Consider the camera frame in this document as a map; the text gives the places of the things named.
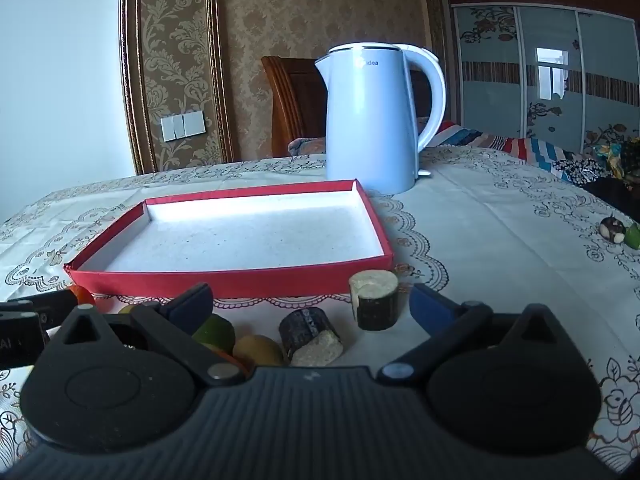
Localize dark floral cloth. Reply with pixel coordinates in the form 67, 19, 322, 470
552, 124, 640, 191

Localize wardrobe with floral sliding doors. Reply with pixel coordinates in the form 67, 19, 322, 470
440, 0, 640, 153

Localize partly peeled sugarcane piece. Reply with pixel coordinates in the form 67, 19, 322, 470
348, 269, 401, 332

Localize colourful striped blanket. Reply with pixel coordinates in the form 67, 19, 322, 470
425, 120, 588, 176

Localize white electric kettle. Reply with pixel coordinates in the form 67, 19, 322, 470
314, 42, 447, 196

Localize red shallow box tray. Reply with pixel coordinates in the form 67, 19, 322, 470
64, 178, 396, 299

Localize white wall light switch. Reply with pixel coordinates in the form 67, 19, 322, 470
161, 110, 206, 142

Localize green cucumber piece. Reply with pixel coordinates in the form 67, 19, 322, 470
192, 314, 237, 356

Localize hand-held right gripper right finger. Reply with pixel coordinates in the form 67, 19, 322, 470
376, 282, 576, 386

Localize dark slant-cut sugarcane piece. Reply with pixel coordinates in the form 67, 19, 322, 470
278, 308, 344, 367

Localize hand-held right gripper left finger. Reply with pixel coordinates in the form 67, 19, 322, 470
50, 282, 243, 387

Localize small yellow-brown fruit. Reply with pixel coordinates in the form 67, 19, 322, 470
232, 335, 285, 368

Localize golden wall trim frame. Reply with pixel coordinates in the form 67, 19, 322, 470
118, 0, 236, 176

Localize wooden chair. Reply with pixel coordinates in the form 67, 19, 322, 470
261, 56, 435, 158

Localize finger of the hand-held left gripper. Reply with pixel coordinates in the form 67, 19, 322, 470
0, 291, 96, 333

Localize dark water chestnut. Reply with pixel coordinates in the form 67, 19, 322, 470
600, 216, 627, 245

